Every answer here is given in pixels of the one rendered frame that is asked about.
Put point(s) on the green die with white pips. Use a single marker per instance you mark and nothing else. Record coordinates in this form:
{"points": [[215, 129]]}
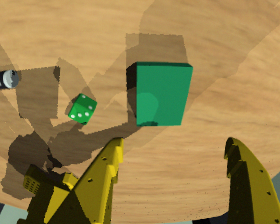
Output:
{"points": [[82, 109]]}

